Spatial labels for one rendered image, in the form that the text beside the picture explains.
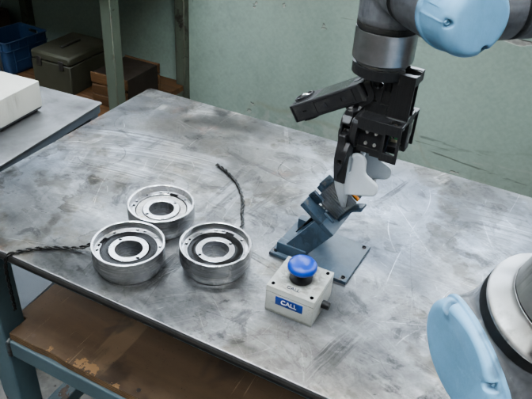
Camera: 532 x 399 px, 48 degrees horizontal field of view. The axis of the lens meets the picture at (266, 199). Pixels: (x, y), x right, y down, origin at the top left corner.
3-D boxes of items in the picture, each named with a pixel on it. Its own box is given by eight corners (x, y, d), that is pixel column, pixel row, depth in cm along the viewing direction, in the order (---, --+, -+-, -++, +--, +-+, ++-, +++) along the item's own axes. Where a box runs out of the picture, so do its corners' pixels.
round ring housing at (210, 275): (227, 298, 83) (228, 275, 81) (165, 272, 87) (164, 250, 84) (262, 256, 91) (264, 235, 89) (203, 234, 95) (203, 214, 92)
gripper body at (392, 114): (393, 171, 75) (411, 81, 68) (331, 151, 78) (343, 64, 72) (412, 146, 81) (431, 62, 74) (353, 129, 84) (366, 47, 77)
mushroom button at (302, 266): (279, 292, 81) (283, 264, 78) (292, 275, 84) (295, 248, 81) (306, 303, 80) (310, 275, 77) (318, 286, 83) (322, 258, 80)
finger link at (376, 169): (381, 207, 85) (390, 154, 79) (343, 194, 87) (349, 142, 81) (389, 195, 87) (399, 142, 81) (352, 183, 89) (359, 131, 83)
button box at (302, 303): (264, 309, 82) (266, 282, 79) (286, 279, 87) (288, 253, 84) (317, 331, 79) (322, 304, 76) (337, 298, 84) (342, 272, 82)
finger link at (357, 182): (367, 226, 80) (381, 164, 76) (327, 211, 83) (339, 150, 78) (374, 217, 83) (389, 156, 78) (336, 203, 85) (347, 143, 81)
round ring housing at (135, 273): (178, 252, 91) (178, 231, 88) (142, 297, 82) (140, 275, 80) (119, 234, 93) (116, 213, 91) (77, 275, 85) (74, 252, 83)
